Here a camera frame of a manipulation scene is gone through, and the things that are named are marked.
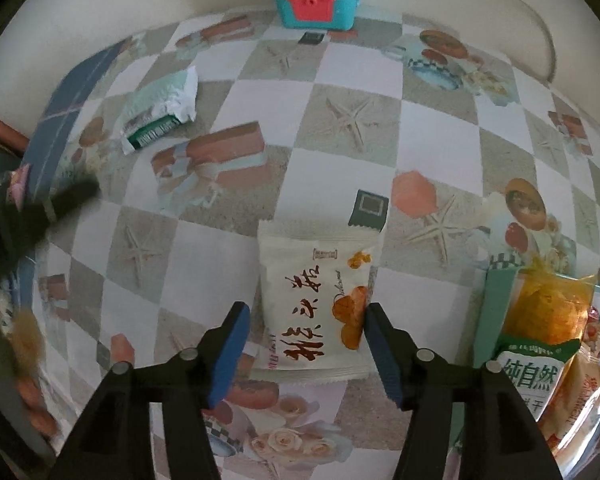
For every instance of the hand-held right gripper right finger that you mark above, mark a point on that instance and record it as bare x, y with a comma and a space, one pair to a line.
382, 355

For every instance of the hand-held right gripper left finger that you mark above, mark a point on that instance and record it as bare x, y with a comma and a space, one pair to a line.
230, 355

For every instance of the small green white snack packet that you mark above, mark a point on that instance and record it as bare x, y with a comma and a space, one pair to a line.
165, 100

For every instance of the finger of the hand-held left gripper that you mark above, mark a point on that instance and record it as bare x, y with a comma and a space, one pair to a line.
75, 197

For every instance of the white snack packet orange print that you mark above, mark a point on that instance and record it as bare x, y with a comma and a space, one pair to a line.
310, 280

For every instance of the orange printed snack packet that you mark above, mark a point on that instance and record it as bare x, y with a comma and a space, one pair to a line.
585, 395

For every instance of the teal shallow box tray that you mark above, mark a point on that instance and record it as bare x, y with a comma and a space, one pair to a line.
495, 310

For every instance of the checkered printed tablecloth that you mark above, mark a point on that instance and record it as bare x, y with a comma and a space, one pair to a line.
330, 110

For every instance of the yellow barcode snack packet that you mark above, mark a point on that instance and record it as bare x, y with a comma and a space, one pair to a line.
550, 310

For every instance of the pink candy packet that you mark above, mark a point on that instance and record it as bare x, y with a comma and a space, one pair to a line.
12, 182

